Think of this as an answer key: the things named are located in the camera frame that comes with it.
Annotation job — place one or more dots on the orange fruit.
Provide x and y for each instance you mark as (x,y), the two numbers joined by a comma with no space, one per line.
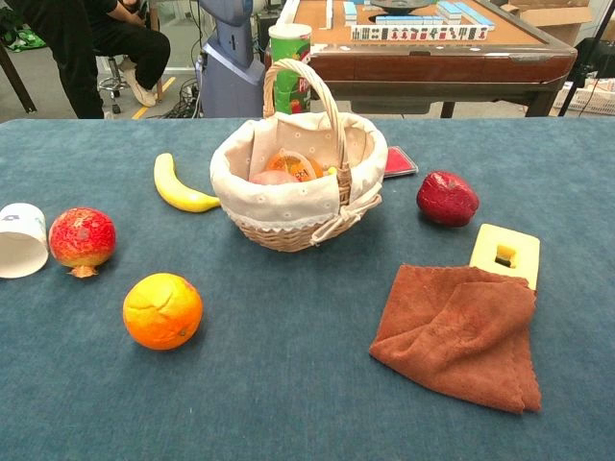
(162,312)

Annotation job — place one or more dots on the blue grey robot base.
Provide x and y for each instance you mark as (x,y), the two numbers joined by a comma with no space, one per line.
(230,72)

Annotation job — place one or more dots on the wicker basket with cloth liner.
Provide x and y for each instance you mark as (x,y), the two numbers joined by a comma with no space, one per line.
(288,201)

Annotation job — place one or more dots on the pink peach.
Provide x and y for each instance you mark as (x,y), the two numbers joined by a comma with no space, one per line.
(274,177)

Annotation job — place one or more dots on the orange jelly cup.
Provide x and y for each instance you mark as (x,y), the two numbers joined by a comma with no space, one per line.
(293,165)

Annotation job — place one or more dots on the flat red box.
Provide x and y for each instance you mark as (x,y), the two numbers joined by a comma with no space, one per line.
(401,161)

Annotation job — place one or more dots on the yellow banana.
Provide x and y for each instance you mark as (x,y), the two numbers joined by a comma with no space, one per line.
(178,192)

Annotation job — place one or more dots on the dark red apple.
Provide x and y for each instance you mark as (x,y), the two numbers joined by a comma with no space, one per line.
(447,199)

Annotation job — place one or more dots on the brown microfibre cloth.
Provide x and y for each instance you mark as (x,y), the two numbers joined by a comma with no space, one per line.
(456,336)

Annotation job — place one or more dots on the green chips can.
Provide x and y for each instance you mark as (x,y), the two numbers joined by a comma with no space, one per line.
(288,45)

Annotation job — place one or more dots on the wooden mahjong table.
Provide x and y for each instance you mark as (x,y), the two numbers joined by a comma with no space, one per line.
(432,65)

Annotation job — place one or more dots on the yellow foam block square hole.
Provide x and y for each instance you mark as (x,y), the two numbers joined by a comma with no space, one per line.
(526,254)

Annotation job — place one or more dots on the red pomegranate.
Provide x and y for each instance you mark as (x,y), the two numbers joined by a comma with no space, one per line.
(81,237)

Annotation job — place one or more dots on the face-up mahjong tile row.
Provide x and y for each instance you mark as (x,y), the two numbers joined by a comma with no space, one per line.
(418,33)

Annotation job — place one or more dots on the blue-backed mahjong tile row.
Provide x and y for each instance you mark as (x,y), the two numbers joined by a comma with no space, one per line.
(408,20)

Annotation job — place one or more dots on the dark round dish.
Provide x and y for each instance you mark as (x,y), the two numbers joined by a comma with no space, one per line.
(401,6)

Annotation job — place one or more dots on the metal stool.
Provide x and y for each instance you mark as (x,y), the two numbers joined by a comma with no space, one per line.
(113,81)

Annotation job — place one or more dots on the blue-backed mahjong tile stack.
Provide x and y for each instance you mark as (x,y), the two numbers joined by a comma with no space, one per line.
(468,13)

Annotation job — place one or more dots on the white paper cup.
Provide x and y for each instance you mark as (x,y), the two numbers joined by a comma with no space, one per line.
(19,245)

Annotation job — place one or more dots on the person in black clothes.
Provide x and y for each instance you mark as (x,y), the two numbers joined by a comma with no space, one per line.
(77,48)

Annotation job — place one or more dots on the white plastic crate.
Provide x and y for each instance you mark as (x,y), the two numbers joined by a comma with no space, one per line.
(596,98)

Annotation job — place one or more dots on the black tripod stand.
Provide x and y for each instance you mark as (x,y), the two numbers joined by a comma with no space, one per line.
(583,62)

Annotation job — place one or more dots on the dark wooden table leg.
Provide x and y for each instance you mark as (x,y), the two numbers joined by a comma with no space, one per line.
(17,79)

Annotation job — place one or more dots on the cardboard box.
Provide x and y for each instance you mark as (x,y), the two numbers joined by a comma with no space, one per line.
(562,19)

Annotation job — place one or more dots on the green bag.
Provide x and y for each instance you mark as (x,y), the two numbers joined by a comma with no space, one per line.
(26,41)

